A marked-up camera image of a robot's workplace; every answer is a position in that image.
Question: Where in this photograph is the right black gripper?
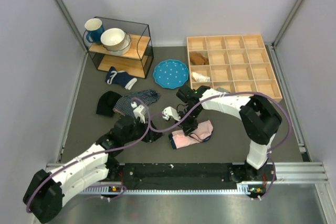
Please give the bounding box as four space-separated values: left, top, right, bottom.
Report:
174 105 203 135

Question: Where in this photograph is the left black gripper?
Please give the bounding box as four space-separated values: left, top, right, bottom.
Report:
122 116 164 144

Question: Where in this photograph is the pink underwear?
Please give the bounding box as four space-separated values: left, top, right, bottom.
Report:
169 120 213 150

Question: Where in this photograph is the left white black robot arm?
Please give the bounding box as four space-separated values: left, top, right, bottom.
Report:
23 115 163 223

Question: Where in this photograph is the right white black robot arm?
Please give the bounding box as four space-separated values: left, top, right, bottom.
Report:
170 86 282 182

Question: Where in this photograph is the striped blue underwear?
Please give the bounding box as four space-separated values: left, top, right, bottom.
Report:
113 89 161 118

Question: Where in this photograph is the white rolled cloth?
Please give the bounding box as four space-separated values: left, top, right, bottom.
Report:
191 72 211 82

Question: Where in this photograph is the blue dotted plate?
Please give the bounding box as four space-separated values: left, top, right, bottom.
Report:
153 59 189 89

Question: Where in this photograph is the black folded cloth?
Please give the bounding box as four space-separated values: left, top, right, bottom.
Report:
96 91 122 117

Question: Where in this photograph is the navy white sock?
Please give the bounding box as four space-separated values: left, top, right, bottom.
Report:
105 67 138 90

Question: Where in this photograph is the brown rolled cloth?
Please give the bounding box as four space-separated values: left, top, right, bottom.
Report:
190 52 209 66

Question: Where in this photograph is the wooden compartment tray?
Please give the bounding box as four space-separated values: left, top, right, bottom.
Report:
186 34 282 102

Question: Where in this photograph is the white bowl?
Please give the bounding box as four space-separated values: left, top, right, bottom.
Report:
100 28 126 51

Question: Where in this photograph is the blue enamel mug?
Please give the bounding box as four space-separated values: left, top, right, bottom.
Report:
85 18 105 45

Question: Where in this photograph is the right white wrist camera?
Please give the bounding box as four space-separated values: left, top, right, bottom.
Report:
162 106 181 122

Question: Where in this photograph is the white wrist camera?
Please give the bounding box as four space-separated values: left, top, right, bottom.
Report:
131 102 147 123
162 106 181 122

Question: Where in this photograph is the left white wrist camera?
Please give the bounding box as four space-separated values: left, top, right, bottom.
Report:
131 102 147 123

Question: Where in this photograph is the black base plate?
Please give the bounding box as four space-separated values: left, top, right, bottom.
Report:
103 163 274 190

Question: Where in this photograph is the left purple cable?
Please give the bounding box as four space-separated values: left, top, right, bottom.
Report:
25 97 174 214

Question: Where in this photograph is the purple cable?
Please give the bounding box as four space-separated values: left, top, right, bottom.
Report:
149 92 292 201
25 97 174 214

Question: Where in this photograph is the black wire wooden shelf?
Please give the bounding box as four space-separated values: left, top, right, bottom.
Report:
82 16 154 79

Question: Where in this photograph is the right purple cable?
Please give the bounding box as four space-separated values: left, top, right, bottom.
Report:
149 92 292 201

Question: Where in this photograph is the grey cable duct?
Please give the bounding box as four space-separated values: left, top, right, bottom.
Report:
79 184 266 196

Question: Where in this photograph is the aluminium frame rail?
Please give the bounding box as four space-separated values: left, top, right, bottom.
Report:
47 161 327 183

